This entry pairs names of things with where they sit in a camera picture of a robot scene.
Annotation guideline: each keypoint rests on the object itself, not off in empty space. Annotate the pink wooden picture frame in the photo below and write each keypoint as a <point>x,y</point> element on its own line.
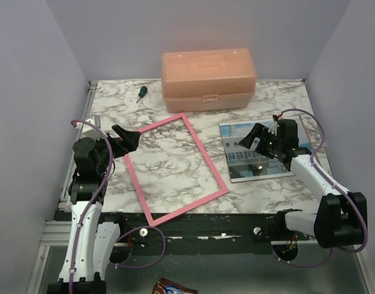
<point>167,217</point>

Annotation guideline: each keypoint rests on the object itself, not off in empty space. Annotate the green handled screwdriver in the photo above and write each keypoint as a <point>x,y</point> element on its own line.
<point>142,93</point>

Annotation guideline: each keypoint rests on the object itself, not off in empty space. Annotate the brown snack wrapper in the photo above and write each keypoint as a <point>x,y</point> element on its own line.
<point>165,286</point>

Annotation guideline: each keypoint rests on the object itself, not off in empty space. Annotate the orange translucent plastic toolbox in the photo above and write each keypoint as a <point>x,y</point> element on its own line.
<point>208,80</point>

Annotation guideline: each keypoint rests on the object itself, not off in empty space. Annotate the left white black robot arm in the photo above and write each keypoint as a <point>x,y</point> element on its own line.
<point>92,236</point>

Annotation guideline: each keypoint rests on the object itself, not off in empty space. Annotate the building photo print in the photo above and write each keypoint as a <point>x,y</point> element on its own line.
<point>244,164</point>

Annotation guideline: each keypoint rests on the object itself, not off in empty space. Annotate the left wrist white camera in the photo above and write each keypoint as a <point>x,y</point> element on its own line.
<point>88,131</point>

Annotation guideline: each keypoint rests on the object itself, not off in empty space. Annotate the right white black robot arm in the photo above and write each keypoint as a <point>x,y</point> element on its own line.
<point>341,219</point>

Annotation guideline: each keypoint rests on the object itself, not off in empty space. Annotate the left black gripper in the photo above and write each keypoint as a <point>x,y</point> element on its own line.
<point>130,141</point>

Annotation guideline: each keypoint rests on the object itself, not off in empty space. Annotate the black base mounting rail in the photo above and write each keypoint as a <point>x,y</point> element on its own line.
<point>210,234</point>

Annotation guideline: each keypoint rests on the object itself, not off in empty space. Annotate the aluminium extrusion rail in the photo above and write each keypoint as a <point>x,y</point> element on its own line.
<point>55,234</point>

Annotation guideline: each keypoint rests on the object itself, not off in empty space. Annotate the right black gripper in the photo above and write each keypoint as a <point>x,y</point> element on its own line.
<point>257,131</point>

